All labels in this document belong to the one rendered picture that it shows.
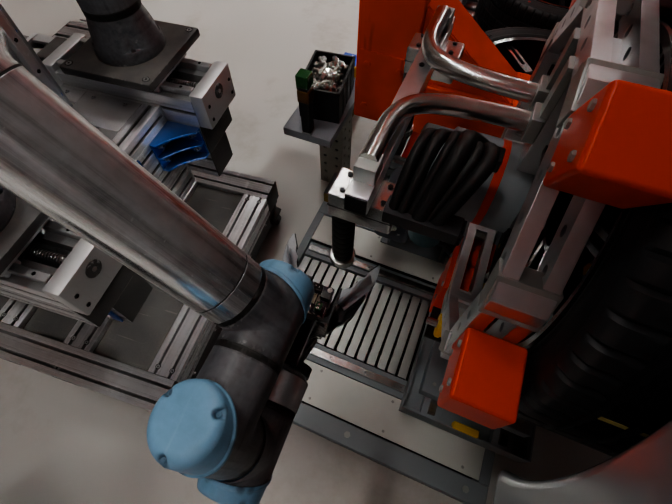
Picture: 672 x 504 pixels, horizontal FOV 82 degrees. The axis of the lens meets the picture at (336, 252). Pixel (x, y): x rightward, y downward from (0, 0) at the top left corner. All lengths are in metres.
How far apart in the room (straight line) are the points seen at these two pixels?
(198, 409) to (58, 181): 0.21
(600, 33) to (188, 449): 0.53
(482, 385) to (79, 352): 1.14
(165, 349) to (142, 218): 0.94
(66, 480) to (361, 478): 0.88
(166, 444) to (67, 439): 1.21
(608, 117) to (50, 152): 0.39
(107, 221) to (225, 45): 2.34
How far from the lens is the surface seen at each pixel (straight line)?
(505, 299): 0.44
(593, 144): 0.34
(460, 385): 0.48
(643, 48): 0.50
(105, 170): 0.34
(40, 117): 0.33
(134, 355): 1.31
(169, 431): 0.38
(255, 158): 1.89
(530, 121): 0.55
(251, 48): 2.58
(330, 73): 1.34
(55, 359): 1.40
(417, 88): 0.61
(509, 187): 0.62
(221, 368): 0.40
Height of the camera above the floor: 1.34
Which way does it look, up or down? 60 degrees down
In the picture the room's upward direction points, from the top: straight up
